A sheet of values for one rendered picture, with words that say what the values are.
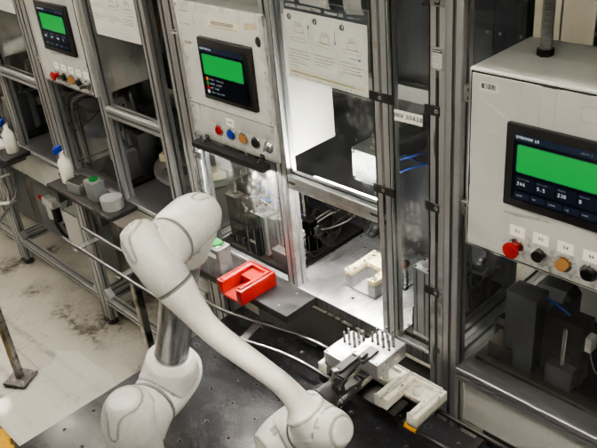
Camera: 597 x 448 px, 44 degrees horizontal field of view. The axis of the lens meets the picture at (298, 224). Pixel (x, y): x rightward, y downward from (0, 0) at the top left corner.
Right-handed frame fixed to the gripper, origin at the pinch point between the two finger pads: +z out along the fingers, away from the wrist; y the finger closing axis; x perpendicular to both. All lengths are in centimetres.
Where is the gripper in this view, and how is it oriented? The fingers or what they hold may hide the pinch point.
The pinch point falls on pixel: (368, 362)
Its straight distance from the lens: 213.2
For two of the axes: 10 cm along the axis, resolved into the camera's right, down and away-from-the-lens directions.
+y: -0.9, -8.5, -5.1
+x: -7.1, -3.0, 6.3
